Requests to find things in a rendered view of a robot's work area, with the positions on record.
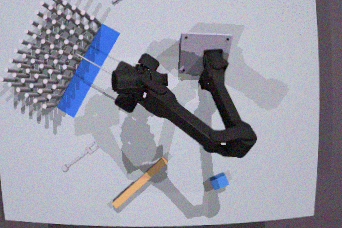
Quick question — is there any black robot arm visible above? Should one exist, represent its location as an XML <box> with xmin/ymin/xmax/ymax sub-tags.
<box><xmin>112</xmin><ymin>49</ymin><xmax>257</xmax><ymax>158</ymax></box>

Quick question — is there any grey metal wrench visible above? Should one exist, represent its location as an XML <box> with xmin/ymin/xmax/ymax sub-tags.
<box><xmin>61</xmin><ymin>142</ymin><xmax>98</xmax><ymax>172</ymax></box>

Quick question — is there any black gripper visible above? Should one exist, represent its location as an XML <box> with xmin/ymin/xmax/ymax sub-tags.
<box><xmin>115</xmin><ymin>53</ymin><xmax>160</xmax><ymax>113</ymax></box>

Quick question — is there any tan flat bar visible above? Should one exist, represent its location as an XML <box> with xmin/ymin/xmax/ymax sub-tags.
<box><xmin>112</xmin><ymin>156</ymin><xmax>168</xmax><ymax>208</ymax></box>

